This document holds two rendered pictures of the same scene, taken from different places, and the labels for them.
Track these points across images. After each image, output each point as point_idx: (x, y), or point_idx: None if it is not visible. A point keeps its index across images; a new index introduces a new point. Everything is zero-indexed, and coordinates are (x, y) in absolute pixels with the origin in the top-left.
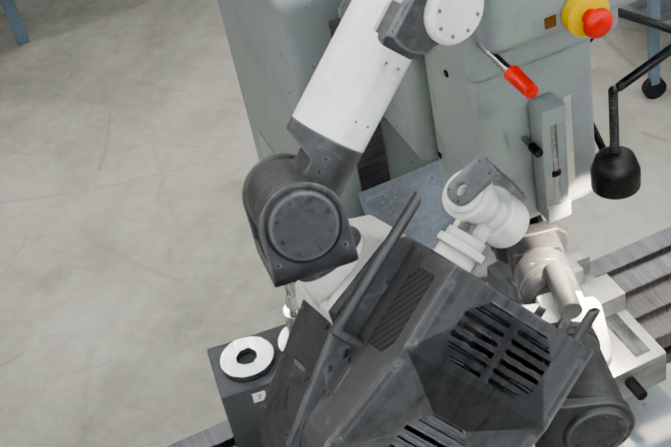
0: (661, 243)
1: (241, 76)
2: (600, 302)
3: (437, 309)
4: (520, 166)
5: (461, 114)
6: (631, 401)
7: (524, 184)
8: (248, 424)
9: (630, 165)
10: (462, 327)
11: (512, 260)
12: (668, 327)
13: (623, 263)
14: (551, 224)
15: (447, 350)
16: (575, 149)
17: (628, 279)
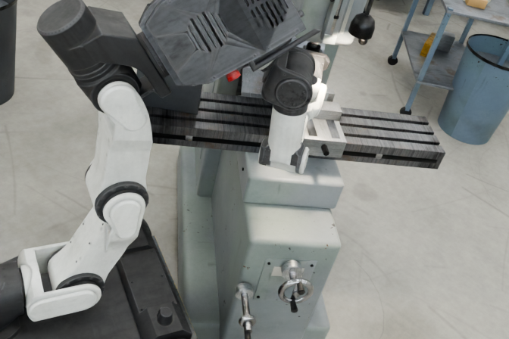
0: (370, 114)
1: None
2: (329, 110)
3: None
4: (322, 7)
5: None
6: (321, 166)
7: (320, 19)
8: None
9: (370, 23)
10: None
11: None
12: (354, 142)
13: (348, 113)
14: (323, 55)
15: None
16: (350, 15)
17: (347, 119)
